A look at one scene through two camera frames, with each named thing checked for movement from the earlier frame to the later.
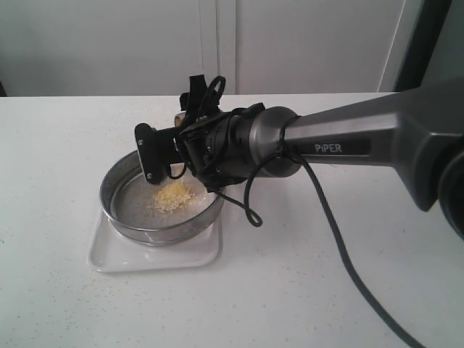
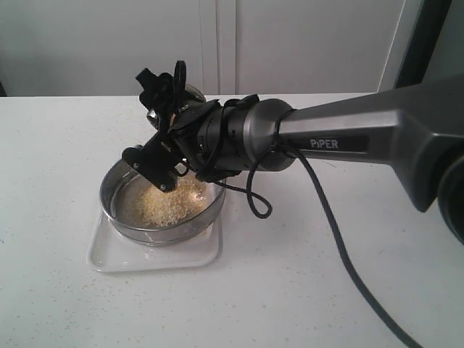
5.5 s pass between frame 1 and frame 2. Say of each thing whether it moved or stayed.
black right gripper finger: moved
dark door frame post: stayed
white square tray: stayed
